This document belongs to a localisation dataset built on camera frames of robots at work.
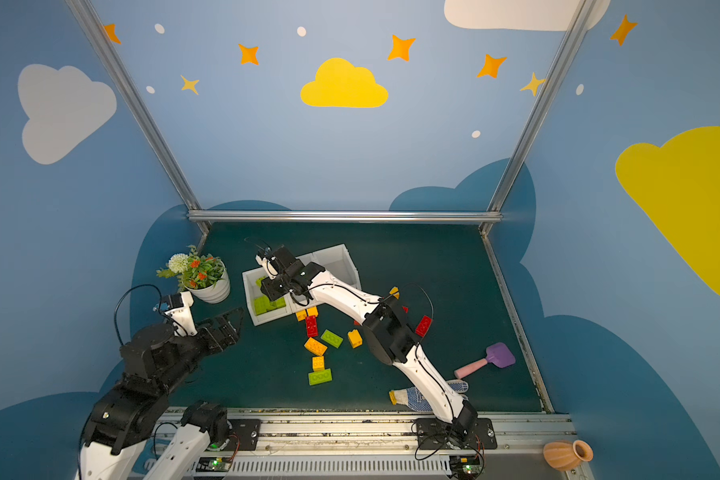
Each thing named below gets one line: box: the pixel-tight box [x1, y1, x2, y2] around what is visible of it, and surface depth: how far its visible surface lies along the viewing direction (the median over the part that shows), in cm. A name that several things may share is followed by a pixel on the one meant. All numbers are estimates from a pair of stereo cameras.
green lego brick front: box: [308, 368, 333, 386], surface depth 86 cm
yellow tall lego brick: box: [348, 329, 363, 349], surface depth 92 cm
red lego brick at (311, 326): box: [305, 315, 318, 338], surface depth 94 cm
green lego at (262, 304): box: [254, 295, 287, 316], surface depth 97 cm
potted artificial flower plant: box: [156, 245, 230, 304], surface depth 92 cm
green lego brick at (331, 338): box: [320, 329, 343, 349], surface depth 92 cm
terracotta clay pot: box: [543, 439, 594, 472], surface depth 65 cm
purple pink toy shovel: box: [454, 342, 516, 379], surface depth 88 cm
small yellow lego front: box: [312, 356, 325, 371], surface depth 85 cm
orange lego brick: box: [304, 337, 328, 357], surface depth 90 cm
